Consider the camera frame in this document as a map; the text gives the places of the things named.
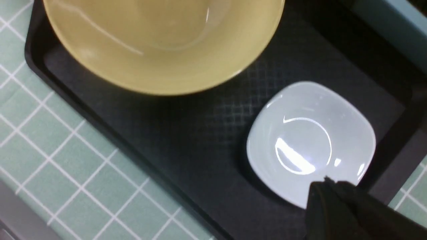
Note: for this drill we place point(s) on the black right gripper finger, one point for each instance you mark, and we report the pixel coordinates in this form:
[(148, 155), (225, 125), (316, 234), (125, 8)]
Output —
[(341, 211)]

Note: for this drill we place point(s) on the white square sauce dish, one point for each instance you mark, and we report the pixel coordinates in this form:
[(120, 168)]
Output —
[(305, 133)]

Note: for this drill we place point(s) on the tan noodle bowl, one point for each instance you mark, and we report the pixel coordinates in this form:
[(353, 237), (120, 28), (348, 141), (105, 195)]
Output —
[(165, 47)]

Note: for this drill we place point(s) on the black serving tray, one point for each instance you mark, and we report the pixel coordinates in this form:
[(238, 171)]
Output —
[(195, 145)]

